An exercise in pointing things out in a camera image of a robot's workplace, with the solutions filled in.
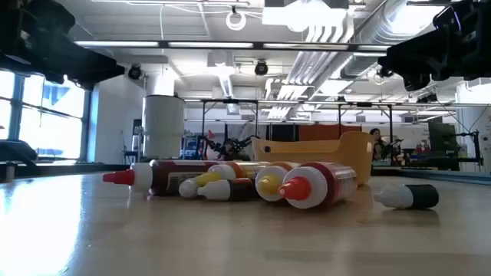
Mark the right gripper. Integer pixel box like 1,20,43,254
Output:
377,0,491,92

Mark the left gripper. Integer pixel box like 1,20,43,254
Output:
0,0,126,92

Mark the dark red bottle red cap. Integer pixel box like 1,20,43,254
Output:
102,159,222,197

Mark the bright red bottle red cap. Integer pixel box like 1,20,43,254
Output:
278,161,358,210

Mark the orange bottle yellow cap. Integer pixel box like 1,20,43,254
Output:
194,160,272,189
254,160,301,202

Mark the dark flat screen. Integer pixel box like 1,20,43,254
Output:
428,121,458,154

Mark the person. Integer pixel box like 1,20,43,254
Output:
368,127,389,161

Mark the yellow plastic bin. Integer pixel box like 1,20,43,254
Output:
251,130,376,186

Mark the overhead light bar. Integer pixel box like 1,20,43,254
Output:
74,39,394,53

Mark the black robot rig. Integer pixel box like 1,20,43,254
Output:
197,130,262,161

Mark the silver ventilation duct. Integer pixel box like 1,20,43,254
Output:
285,0,434,87

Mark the large window wall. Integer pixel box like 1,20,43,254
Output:
0,71,87,162

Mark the white cable coil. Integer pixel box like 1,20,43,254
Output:
225,10,247,31

